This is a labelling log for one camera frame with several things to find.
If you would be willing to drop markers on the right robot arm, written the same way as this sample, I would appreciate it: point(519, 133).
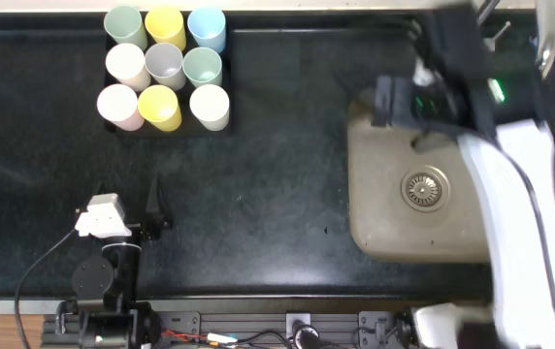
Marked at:
point(515, 232)

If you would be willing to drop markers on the blue cup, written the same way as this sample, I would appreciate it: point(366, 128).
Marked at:
point(205, 26)

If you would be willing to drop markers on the steel tap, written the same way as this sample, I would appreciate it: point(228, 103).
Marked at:
point(546, 34)

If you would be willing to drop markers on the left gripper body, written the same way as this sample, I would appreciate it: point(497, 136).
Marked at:
point(145, 231)

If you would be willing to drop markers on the grey cup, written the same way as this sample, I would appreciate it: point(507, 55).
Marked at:
point(163, 63)

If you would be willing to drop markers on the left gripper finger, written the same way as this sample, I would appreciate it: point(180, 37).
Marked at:
point(157, 211)
point(99, 190)

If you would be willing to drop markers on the green cup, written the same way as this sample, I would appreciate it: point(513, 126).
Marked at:
point(202, 65)
point(122, 24)

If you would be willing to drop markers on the mounting rail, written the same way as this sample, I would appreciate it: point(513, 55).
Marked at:
point(248, 325)

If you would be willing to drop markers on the black tray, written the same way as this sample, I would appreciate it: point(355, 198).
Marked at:
point(185, 123)

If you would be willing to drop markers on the steel sink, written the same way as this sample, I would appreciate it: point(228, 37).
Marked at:
point(389, 218)

